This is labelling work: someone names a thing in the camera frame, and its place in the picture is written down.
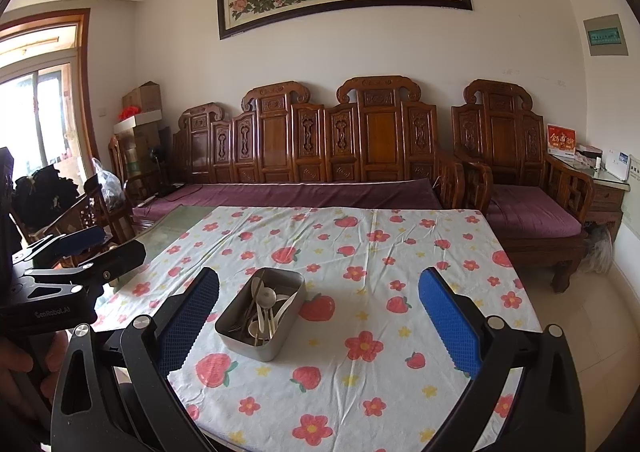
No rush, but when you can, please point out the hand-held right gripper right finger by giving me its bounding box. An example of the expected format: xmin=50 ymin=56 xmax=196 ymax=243
xmin=418 ymin=266 xmax=587 ymax=452

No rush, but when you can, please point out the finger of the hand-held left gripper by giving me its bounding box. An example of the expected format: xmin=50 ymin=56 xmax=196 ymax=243
xmin=12 ymin=225 xmax=115 ymax=268
xmin=22 ymin=239 xmax=147 ymax=294

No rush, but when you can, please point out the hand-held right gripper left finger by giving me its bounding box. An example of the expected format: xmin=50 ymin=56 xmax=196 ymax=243
xmin=50 ymin=266 xmax=222 ymax=452

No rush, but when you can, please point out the cream plastic spoon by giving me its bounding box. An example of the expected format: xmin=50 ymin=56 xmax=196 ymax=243
xmin=247 ymin=305 xmax=264 ymax=347
xmin=251 ymin=278 xmax=267 ymax=328

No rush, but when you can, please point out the rectangular metal tin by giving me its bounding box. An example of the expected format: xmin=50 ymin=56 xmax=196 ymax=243
xmin=215 ymin=267 xmax=307 ymax=362

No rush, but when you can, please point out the cream plastic fork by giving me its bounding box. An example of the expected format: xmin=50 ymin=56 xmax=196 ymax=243
xmin=272 ymin=291 xmax=299 ymax=328

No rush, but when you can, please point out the person's left hand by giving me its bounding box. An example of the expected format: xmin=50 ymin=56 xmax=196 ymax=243
xmin=0 ymin=331 xmax=69 ymax=385

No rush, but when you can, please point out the low wooden chair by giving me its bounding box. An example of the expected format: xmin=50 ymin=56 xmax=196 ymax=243
xmin=10 ymin=175 xmax=133 ymax=273

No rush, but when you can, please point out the dark clothing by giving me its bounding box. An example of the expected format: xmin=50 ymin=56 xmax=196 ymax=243
xmin=12 ymin=167 xmax=78 ymax=233

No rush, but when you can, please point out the clear plastic bag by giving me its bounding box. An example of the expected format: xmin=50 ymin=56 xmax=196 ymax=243
xmin=91 ymin=157 xmax=126 ymax=210

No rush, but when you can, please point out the tall-backed wooden chair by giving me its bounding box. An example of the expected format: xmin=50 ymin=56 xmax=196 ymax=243
xmin=108 ymin=135 xmax=161 ymax=205

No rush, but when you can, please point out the stack of cardboard boxes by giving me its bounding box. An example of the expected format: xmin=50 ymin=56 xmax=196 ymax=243
xmin=117 ymin=125 xmax=171 ymax=178

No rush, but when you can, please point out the strawberry flower print tablecloth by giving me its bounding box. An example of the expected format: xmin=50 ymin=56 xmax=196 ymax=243
xmin=92 ymin=205 xmax=543 ymax=452

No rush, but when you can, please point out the white flat box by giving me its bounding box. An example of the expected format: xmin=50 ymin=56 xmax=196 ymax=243
xmin=114 ymin=108 xmax=163 ymax=134

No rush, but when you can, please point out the purple armchair cushion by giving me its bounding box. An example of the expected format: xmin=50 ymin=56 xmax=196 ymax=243
xmin=485 ymin=183 xmax=586 ymax=239

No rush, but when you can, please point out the grey fluffy mop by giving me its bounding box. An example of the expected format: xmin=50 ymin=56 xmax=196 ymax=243
xmin=582 ymin=222 xmax=615 ymax=275

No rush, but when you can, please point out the carved wooden armchair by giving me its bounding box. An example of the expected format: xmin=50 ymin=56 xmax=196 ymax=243
xmin=450 ymin=79 xmax=596 ymax=293

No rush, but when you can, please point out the wooden side table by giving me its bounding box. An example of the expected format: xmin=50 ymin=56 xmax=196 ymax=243
xmin=550 ymin=152 xmax=632 ymax=233

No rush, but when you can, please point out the long carved wooden sofa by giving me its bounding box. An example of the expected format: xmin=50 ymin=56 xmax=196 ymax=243
xmin=170 ymin=76 xmax=466 ymax=210

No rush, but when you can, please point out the red gift box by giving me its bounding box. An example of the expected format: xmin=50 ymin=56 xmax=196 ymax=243
xmin=546 ymin=123 xmax=577 ymax=155

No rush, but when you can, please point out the white desk device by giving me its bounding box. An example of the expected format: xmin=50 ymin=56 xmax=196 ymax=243
xmin=605 ymin=149 xmax=632 ymax=181

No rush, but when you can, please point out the wooden door frame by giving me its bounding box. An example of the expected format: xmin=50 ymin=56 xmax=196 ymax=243
xmin=0 ymin=8 xmax=101 ymax=168

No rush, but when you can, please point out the wall electrical panel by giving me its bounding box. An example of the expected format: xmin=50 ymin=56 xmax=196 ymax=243
xmin=583 ymin=14 xmax=629 ymax=56

